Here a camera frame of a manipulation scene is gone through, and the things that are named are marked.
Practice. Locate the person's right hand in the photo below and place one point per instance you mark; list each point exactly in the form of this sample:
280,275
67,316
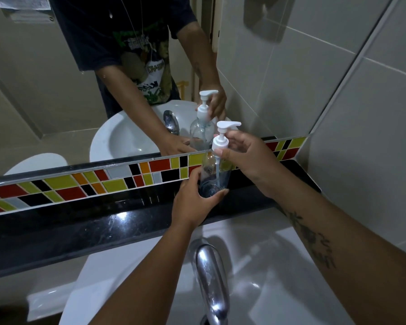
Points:
253,159

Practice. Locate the person's left hand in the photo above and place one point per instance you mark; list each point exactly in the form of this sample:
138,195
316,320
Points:
189,208

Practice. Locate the person's left thumb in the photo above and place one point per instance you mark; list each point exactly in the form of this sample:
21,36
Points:
216,196

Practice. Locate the person's right thumb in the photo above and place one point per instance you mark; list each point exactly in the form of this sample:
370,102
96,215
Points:
225,153

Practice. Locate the white pump dispenser head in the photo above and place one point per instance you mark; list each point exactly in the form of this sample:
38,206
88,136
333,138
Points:
220,140

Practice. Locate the clear plastic bottle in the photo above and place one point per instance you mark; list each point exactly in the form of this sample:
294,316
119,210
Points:
210,174

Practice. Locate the person's right forearm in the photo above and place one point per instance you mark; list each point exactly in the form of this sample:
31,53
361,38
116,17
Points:
341,253

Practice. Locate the person's left forearm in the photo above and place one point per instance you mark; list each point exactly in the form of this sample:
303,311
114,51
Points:
149,280

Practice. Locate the chrome faucet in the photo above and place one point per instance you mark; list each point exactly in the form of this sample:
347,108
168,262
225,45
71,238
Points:
211,280

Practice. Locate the white ceramic sink basin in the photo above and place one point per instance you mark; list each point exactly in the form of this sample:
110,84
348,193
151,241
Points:
274,267

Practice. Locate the black stone ledge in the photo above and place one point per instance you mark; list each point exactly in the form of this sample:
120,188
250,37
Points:
88,230

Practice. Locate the wall mirror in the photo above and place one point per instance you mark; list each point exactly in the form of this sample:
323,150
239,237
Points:
54,108

